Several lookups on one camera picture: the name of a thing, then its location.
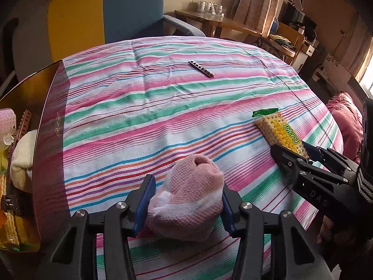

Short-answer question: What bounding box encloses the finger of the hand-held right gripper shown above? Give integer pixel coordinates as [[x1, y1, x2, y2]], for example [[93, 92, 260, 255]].
[[270, 144, 350, 191], [301, 141, 359, 177]]

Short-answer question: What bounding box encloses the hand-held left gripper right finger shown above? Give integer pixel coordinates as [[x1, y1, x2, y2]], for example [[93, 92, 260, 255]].
[[221, 187, 333, 280]]

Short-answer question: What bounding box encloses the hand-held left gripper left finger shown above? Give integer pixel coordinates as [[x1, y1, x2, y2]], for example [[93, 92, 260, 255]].
[[42, 174, 157, 280]]

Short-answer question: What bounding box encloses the cracker packet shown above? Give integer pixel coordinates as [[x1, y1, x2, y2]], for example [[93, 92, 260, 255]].
[[0, 210, 40, 251], [252, 108, 310, 159]]

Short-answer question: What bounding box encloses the pink white sock ball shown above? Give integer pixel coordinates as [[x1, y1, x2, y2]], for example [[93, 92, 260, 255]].
[[146, 154, 225, 242]]

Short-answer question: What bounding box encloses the cream sock ball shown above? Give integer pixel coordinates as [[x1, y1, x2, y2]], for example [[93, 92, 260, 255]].
[[10, 130, 38, 191]]

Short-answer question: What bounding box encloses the brown toy brick plate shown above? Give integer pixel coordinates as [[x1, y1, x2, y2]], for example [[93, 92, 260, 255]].
[[12, 109, 32, 146]]

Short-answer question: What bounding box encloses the gold metal tin container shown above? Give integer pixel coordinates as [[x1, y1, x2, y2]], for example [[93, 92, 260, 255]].
[[0, 60, 72, 253]]

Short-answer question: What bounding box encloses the person's right hand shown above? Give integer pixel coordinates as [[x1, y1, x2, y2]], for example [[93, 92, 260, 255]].
[[319, 216, 346, 244]]

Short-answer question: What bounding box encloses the pink cushion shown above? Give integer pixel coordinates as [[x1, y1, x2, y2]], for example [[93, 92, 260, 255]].
[[326, 92, 365, 164]]

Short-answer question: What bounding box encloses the window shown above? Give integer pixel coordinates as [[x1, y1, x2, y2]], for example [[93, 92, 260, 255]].
[[354, 55, 373, 97]]

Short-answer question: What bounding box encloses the floral patterned box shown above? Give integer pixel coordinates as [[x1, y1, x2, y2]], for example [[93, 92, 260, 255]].
[[322, 53, 350, 78]]

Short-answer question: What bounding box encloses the white storage box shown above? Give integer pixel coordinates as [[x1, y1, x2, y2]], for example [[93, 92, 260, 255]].
[[300, 41, 317, 58]]

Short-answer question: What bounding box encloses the striped pink green tablecloth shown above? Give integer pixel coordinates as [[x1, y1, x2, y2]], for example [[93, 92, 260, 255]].
[[38, 35, 344, 280]]

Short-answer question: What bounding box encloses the green yellow cloth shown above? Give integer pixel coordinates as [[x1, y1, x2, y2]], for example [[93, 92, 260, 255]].
[[268, 33, 296, 49]]

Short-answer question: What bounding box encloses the dark toy brick strip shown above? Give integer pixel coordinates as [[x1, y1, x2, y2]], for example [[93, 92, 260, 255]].
[[188, 61, 215, 79]]

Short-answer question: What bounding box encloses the wooden chair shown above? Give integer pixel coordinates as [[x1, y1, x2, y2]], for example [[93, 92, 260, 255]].
[[269, 22, 306, 65]]

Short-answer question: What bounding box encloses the black appliance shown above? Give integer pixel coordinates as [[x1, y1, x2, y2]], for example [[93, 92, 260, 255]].
[[283, 1, 318, 34]]

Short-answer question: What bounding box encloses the wooden side table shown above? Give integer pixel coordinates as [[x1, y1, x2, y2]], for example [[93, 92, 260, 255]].
[[174, 10, 263, 40]]

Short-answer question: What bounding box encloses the beige curtain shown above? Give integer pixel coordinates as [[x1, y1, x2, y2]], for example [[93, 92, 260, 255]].
[[233, 0, 283, 34]]

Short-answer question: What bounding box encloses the tray of glass cups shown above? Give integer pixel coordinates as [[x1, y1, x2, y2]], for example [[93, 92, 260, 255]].
[[191, 0, 227, 16]]

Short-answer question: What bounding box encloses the grey yellow blue chair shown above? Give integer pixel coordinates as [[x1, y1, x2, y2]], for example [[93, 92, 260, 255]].
[[0, 0, 206, 94]]

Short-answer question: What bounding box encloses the black white striped strap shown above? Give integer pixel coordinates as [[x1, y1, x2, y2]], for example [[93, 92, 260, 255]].
[[356, 163, 373, 203]]

